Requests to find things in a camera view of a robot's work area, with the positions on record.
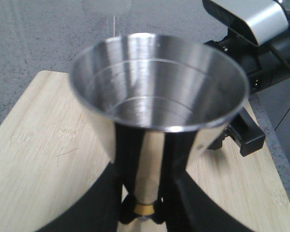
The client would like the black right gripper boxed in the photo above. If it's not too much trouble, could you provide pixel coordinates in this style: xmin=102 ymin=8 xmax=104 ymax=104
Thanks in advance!
xmin=205 ymin=27 xmax=290 ymax=157

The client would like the wooden cutting board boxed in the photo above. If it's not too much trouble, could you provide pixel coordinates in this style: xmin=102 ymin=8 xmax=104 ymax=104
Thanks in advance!
xmin=0 ymin=71 xmax=290 ymax=232

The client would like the clear glass beaker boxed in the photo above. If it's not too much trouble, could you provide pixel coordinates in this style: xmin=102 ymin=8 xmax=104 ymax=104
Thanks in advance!
xmin=81 ymin=0 xmax=136 ymax=39

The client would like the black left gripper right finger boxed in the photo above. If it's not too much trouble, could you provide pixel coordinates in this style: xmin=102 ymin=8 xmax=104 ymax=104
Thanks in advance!
xmin=166 ymin=166 xmax=253 ymax=232

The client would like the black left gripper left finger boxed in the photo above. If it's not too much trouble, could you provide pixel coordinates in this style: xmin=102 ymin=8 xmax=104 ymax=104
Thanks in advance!
xmin=40 ymin=162 xmax=123 ymax=232

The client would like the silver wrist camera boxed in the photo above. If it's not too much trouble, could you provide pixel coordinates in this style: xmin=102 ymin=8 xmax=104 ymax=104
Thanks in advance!
xmin=203 ymin=0 xmax=289 ymax=46

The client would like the steel double jigger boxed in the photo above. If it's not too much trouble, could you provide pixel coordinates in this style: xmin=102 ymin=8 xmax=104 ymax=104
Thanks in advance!
xmin=69 ymin=33 xmax=249 ymax=224

